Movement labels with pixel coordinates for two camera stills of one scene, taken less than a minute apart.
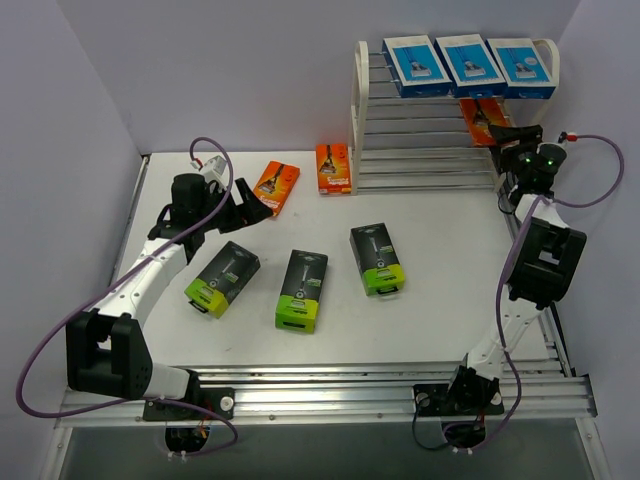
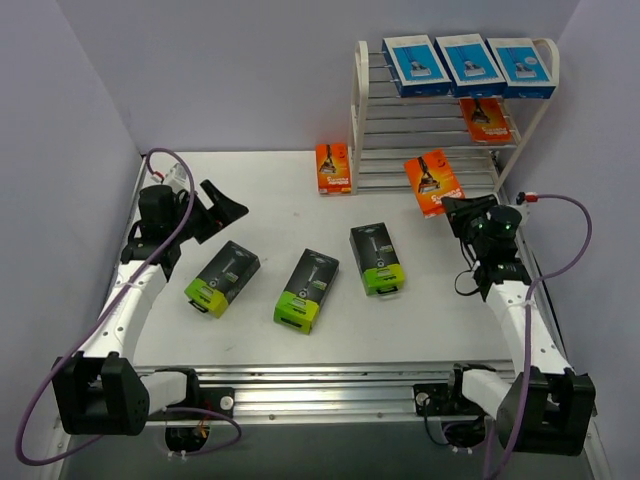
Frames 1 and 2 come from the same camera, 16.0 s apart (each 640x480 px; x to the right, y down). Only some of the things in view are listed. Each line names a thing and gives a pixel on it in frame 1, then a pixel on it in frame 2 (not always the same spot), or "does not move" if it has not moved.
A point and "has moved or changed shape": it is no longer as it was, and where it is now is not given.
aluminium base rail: (546, 388) does not move
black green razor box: (301, 290) has moved or changed shape
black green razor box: (377, 260) does not move
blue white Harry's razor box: (472, 66) does not move
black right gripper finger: (510, 160) → (461, 224)
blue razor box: (416, 66) does not move
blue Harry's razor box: (523, 73) does not move
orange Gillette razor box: (275, 184) → (433, 179)
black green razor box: (222, 280) does not move
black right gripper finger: (528, 135) → (456, 205)
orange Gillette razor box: (334, 169) does not move
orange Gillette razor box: (479, 114) does not move
